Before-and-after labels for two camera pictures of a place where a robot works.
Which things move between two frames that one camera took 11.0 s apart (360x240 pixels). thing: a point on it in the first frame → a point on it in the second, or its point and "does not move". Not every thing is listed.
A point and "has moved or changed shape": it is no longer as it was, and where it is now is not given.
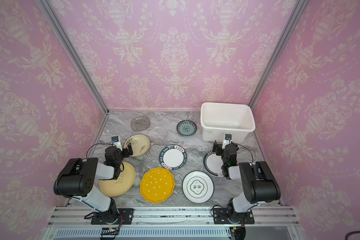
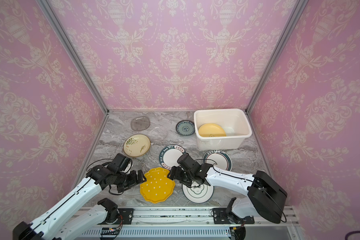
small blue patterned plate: x=186 y=127 does not move
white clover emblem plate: x=198 y=187 does not move
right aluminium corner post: x=280 y=50 does not move
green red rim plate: x=212 y=164 does not move
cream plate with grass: x=140 y=144 does not move
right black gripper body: x=221 y=149 → x=181 y=173
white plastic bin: x=218 y=119 has moved or changed shape
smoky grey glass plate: x=140 y=123 does not move
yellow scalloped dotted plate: x=157 y=185 does not move
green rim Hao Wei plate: x=173 y=157 does not move
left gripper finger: x=127 y=151 → x=141 y=177
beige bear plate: x=115 y=187 has moved or changed shape
